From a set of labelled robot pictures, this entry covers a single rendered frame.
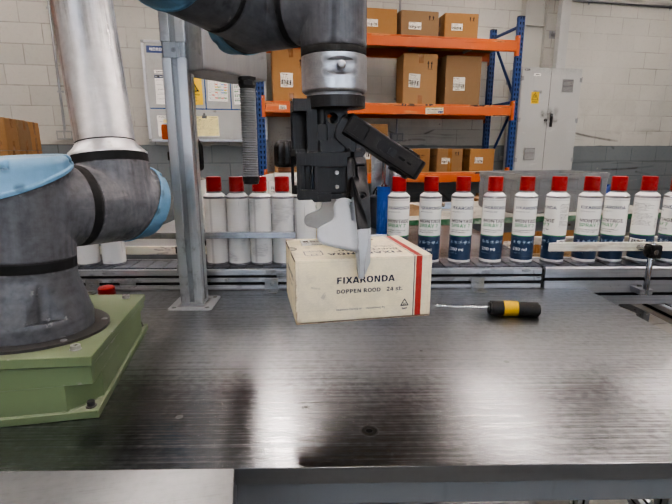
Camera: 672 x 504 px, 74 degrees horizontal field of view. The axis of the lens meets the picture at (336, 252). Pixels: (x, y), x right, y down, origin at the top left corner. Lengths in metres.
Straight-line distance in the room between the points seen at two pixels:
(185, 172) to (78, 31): 0.28
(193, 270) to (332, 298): 0.48
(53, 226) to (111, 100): 0.22
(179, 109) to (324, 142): 0.45
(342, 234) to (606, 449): 0.37
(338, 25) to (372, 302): 0.30
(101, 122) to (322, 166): 0.37
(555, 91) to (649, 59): 1.72
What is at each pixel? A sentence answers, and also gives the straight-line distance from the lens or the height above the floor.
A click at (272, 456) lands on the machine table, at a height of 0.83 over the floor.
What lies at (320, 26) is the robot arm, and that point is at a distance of 0.53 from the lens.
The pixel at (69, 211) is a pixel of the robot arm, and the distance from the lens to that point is 0.67.
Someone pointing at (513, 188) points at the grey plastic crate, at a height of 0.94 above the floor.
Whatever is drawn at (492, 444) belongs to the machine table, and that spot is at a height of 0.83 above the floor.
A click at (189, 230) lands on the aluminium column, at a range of 0.93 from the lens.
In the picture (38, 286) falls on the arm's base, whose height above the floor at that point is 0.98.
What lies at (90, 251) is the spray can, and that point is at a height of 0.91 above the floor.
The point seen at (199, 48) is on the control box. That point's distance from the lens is 0.91.
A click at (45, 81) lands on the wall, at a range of 5.84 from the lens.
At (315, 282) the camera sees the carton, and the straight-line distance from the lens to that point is 0.50.
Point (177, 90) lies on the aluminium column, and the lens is 0.94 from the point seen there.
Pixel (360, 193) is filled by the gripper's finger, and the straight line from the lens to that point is 0.50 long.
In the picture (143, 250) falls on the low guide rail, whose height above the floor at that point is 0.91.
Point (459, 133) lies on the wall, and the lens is 6.05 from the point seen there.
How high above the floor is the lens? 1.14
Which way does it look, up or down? 13 degrees down
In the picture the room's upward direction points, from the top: straight up
